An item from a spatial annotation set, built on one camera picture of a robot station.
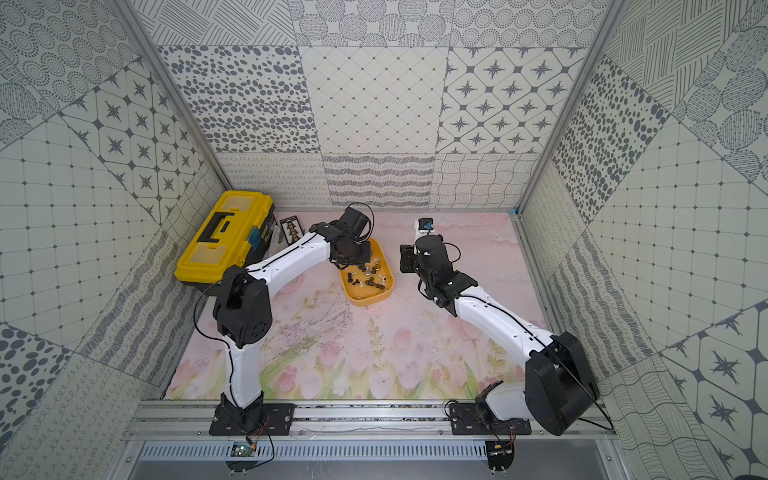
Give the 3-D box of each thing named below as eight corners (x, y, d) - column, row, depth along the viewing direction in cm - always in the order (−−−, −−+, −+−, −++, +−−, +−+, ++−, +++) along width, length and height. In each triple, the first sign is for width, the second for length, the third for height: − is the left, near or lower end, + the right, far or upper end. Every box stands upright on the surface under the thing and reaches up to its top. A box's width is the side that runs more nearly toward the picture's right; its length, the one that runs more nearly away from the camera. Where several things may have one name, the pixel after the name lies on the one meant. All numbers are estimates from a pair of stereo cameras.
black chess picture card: (289, 248, 112) (286, 241, 109) (281, 226, 119) (278, 220, 116) (307, 241, 114) (304, 235, 111) (298, 221, 121) (295, 214, 118)
